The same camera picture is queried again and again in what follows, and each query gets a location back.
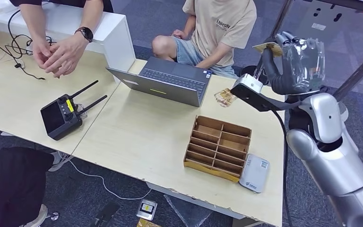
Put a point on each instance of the person's right hand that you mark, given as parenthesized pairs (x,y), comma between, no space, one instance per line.
(40,51)
(180,34)

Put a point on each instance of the person's left hand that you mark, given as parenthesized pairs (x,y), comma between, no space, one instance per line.
(68,55)

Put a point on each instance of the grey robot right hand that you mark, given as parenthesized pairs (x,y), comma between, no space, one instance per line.
(303,65)

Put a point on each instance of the patterned ID card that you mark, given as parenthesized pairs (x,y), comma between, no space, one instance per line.
(266,48)

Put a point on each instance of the stack of patterned cards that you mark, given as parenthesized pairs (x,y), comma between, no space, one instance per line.
(223,97)

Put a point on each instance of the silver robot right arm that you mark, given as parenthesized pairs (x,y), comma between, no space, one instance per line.
(335,163)

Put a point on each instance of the person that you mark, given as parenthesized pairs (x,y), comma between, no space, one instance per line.
(219,31)
(34,18)
(9,185)

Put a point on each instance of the white card reader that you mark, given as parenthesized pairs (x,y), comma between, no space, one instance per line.
(255,174)

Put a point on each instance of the wooden card organizer box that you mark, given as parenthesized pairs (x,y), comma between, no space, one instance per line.
(217,147)

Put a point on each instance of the black wristwatch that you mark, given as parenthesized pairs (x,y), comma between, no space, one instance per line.
(86,34)

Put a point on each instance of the white cabinet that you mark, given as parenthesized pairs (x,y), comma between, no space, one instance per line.
(115,44)

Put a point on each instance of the grey laptop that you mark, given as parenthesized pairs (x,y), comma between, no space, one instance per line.
(169,84)

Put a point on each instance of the chrome stanchion with black base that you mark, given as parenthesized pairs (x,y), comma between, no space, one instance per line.
(281,15)

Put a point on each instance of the chrome stanchion with silver base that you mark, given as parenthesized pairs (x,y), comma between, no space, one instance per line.
(360,70)

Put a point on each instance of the grey metal board with holes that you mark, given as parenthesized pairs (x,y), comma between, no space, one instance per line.
(350,28)

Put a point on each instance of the black remote controller with antennas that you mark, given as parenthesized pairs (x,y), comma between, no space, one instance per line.
(59,119)

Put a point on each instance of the white shoe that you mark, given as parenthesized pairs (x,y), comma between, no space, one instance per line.
(59,161)

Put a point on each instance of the small metal fitting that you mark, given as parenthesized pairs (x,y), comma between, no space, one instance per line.
(54,216)

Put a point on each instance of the white desk beam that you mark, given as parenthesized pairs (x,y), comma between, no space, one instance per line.
(194,202)

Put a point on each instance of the metal floor socket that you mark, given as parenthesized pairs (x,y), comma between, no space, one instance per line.
(147,209)

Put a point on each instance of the plastic wrapped desk foot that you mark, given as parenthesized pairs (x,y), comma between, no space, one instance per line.
(187,213)

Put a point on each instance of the yellow patterned object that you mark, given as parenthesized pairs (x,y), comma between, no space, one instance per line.
(145,223)

